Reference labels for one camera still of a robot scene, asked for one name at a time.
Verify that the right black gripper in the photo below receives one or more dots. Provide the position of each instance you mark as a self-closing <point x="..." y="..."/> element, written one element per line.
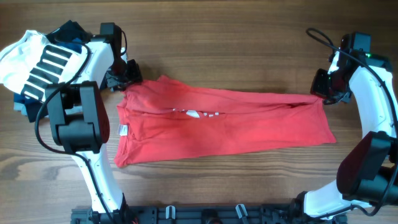
<point x="317" y="89"/>

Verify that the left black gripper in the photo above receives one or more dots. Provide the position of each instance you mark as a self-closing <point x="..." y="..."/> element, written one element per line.
<point x="133" y="76"/>

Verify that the red printed t-shirt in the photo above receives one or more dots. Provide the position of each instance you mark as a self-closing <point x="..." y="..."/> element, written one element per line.
<point x="165" y="119"/>

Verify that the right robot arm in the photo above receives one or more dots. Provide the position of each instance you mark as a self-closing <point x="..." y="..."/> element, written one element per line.
<point x="366" y="179"/>

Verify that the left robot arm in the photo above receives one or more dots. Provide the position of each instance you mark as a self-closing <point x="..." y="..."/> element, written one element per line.
<point x="78" y="118"/>

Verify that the blue folded shirt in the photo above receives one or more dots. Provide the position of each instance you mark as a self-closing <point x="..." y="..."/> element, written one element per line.
<point x="37" y="66"/>

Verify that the white black striped folded shirt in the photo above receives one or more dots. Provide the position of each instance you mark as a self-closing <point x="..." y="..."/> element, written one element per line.
<point x="30" y="37"/>

